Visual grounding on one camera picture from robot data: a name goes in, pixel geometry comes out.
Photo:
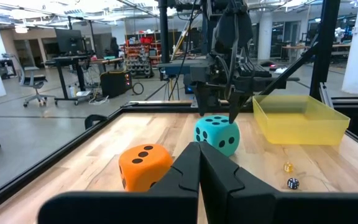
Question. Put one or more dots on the cyan foam die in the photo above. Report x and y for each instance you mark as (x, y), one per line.
(216, 137)

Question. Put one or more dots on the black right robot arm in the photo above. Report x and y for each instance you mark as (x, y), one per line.
(210, 28)

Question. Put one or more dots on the black computer tower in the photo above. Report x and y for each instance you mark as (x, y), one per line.
(113, 84)

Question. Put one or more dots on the black table clamp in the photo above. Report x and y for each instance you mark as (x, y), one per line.
(93, 118)

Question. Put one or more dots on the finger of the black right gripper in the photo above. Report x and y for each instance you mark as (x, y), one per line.
(205, 101)
(238, 102)

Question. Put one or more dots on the wooden background desk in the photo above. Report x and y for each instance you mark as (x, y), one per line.
(294, 47)

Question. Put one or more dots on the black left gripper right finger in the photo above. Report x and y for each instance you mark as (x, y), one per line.
(244, 205)

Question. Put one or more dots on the black monitor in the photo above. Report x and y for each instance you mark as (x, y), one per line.
(68, 40)

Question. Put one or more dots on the small black die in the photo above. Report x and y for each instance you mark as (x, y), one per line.
(293, 183)

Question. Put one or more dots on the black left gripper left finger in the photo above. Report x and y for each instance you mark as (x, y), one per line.
(166, 205)

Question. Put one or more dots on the red shelf rack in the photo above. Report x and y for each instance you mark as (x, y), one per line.
(138, 53)

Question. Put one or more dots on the small yellow translucent die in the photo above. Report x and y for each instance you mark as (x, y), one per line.
(288, 167)

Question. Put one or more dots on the person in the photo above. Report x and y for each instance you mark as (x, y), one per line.
(114, 49)

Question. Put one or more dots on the black standing desk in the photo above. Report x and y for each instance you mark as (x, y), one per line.
(79, 74)

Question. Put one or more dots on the yellow plastic bin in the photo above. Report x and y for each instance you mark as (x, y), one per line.
(300, 130)

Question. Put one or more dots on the orange foam die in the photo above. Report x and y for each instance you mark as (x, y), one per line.
(141, 174)

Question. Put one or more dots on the grey office chair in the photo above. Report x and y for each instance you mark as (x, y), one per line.
(34, 81)

